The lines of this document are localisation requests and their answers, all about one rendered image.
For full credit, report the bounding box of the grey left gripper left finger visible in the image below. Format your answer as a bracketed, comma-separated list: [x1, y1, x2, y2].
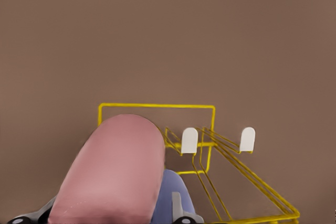
[7, 197, 57, 224]

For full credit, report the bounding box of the yellow wire dish rack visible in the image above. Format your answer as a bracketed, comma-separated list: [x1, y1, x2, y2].
[98, 102, 301, 224]

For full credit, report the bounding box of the blue plate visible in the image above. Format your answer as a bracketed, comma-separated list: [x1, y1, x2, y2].
[151, 168, 197, 224]

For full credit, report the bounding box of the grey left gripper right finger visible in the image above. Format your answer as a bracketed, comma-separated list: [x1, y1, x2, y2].
[171, 191, 205, 224]

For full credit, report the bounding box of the pink plate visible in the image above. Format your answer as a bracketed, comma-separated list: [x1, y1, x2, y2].
[48, 114, 166, 224]

